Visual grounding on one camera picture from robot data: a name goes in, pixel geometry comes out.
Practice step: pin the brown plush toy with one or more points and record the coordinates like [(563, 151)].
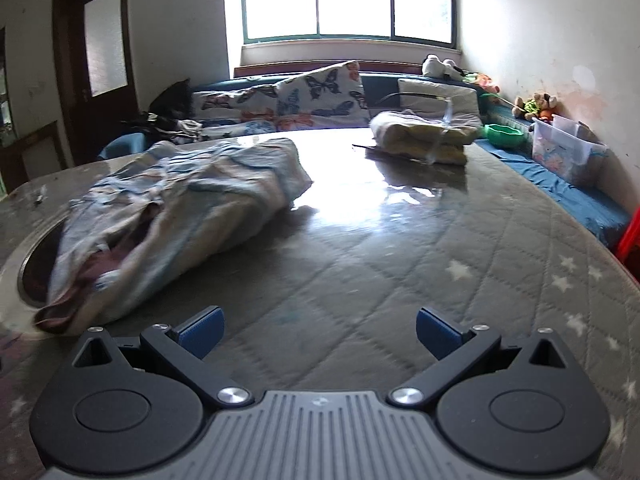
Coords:
[(542, 105)]

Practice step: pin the orange green plush toy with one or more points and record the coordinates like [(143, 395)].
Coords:
[(482, 81)]

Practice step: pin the dark wooden glass door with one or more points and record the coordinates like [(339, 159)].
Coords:
[(72, 110)]

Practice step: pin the folded yellow cloth bundle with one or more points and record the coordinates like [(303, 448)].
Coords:
[(415, 140)]

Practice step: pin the blue beige striped cloth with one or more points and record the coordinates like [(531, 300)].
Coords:
[(200, 200)]

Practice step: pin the white plush toy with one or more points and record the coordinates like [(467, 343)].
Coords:
[(435, 66)]

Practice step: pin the blue sofa bed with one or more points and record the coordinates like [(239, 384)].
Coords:
[(575, 195)]

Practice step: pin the green framed window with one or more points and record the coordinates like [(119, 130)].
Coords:
[(350, 0)]

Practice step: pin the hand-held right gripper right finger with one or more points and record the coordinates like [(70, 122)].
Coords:
[(437, 332)]

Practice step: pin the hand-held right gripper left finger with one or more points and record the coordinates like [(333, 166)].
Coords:
[(202, 332)]

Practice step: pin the wooden side cabinet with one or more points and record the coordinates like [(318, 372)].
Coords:
[(35, 150)]

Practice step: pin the dark patterned cloth bundle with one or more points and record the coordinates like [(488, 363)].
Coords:
[(160, 127)]

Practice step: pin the clear plastic storage box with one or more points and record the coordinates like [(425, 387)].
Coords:
[(565, 155)]

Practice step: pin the round metal rimmed table opening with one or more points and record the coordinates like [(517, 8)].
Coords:
[(32, 280)]

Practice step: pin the brown wooden rail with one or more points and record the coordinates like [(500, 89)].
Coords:
[(260, 67)]

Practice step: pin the large butterfly print pillow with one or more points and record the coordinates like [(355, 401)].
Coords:
[(320, 95)]

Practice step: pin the grey pillow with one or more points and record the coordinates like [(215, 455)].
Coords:
[(435, 95)]

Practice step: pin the green bowl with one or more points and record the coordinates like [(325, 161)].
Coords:
[(502, 135)]

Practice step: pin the black bag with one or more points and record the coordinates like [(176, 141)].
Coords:
[(172, 100)]

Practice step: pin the red box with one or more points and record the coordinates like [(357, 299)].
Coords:
[(631, 247)]

